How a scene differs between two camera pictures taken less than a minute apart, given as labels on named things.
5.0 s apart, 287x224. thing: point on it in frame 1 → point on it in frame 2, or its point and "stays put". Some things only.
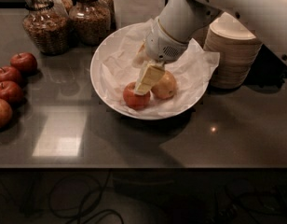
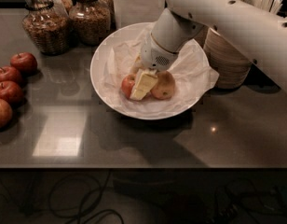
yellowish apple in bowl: (166, 87) stays put
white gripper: (162, 46) stays put
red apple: (133, 100) → (128, 84)
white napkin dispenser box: (136, 4) stays put
